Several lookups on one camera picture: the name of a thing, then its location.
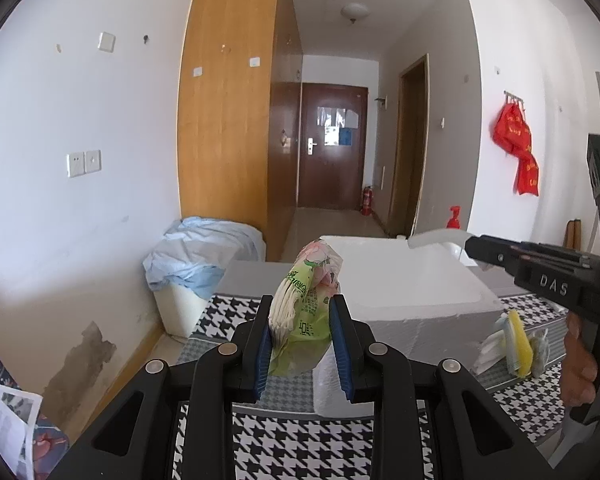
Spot round ceiling lamp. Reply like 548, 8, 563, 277
341, 3, 370, 24

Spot light blue bed sheet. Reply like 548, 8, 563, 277
142, 216, 263, 293

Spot brown entrance door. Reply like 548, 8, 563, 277
296, 84, 370, 210

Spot brown side door frame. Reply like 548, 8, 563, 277
386, 54, 430, 237

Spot grey packet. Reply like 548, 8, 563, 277
529, 330, 551, 376

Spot white bin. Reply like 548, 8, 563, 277
152, 240, 268, 338

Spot houndstooth tablecloth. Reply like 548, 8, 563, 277
177, 260, 573, 480

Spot wooden sticks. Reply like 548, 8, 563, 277
562, 218, 583, 248

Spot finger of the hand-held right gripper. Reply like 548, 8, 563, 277
522, 241, 600, 268
464, 234, 532, 277

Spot yellow and white sponge packets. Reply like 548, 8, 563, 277
505, 310, 535, 378

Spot printed paper sheets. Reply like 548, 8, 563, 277
0, 377, 43, 476

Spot white foam box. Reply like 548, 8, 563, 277
314, 230, 503, 418

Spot person's right hand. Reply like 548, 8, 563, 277
560, 310, 600, 409

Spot wooden wardrobe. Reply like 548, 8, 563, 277
176, 0, 303, 263

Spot green plastic snack bag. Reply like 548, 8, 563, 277
267, 240, 345, 377

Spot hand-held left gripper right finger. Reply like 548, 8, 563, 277
328, 295, 553, 480

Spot white face mask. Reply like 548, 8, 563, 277
472, 327, 510, 375

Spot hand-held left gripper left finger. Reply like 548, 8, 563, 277
45, 294, 276, 480

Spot red hanging bags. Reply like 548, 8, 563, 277
494, 100, 540, 197

